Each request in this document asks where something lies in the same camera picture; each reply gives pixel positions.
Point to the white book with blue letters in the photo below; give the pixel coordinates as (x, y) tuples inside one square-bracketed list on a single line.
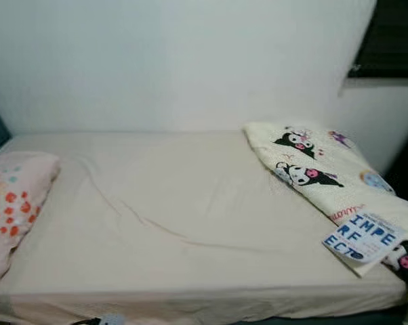
[(363, 237)]

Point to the pink pillow with coloured dots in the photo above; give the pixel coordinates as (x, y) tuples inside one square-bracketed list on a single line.
[(14, 196)]

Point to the white window sill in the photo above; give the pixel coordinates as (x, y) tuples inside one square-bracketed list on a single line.
[(380, 82)]

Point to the cream cartoon print blanket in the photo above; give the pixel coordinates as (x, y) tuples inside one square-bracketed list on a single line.
[(319, 189)]

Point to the black window blind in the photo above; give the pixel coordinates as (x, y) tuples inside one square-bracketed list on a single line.
[(394, 34)]

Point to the dark teal bed base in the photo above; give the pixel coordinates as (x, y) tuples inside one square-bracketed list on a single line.
[(312, 317)]

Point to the mattress with cream sheet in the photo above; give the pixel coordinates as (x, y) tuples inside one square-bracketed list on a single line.
[(190, 203)]

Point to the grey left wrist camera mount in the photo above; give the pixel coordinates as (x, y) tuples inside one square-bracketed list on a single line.
[(112, 319)]

